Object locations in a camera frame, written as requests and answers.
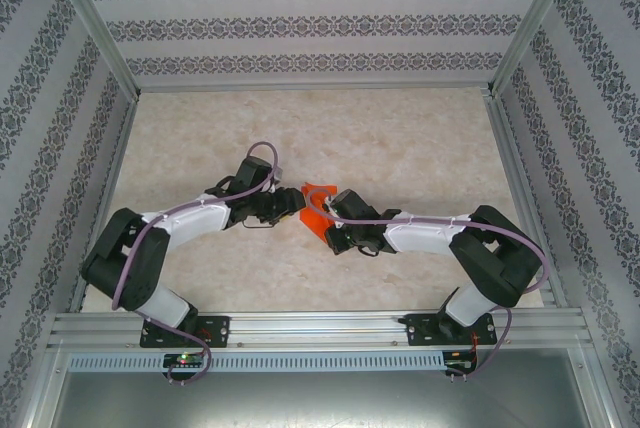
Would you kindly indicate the orange paper sheet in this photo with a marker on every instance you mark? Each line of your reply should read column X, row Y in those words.
column 312, row 220

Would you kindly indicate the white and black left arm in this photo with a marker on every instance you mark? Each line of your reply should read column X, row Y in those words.
column 190, row 220

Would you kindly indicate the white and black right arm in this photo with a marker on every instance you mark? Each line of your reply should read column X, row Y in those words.
column 425, row 238

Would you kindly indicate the small circuit board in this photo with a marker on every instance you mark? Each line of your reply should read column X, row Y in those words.
column 184, row 360
column 460, row 365

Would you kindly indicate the grey metal shelf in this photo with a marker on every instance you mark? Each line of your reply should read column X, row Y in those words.
column 320, row 398

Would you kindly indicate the aluminium mounting rail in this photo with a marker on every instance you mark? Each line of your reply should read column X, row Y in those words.
column 310, row 330

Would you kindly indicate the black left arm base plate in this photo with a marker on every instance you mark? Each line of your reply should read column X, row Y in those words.
column 220, row 330

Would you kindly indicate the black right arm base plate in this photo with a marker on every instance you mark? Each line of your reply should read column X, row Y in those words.
column 417, row 330

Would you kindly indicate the aluminium table side rail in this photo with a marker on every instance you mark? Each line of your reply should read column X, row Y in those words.
column 107, row 188
column 501, row 123

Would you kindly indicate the aluminium frame post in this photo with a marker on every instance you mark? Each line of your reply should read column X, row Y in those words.
column 535, row 23
column 95, row 23

